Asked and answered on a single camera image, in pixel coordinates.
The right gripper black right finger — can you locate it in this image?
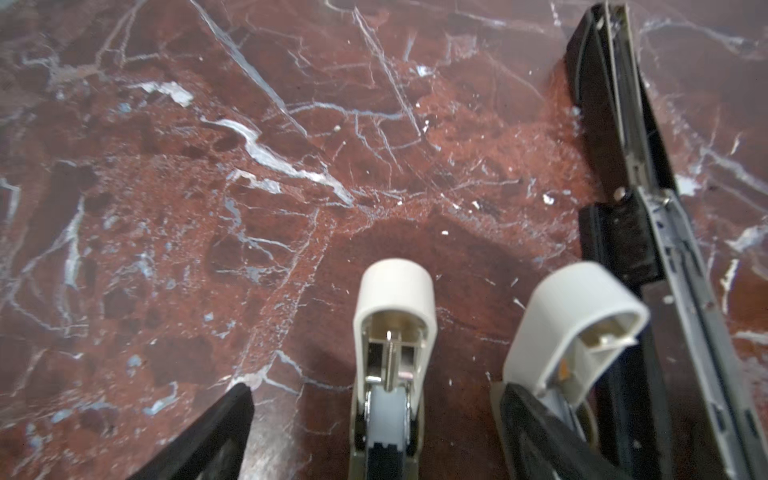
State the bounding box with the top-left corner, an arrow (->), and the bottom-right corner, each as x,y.
497,382 -> 629,479

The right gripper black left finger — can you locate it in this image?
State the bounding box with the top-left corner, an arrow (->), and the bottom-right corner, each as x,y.
131,383 -> 254,479

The white mini stapler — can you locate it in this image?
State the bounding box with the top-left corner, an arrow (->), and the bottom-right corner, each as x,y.
492,261 -> 650,448
348,258 -> 438,479

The black stapler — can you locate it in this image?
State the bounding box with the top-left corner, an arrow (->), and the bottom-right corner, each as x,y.
565,2 -> 767,479

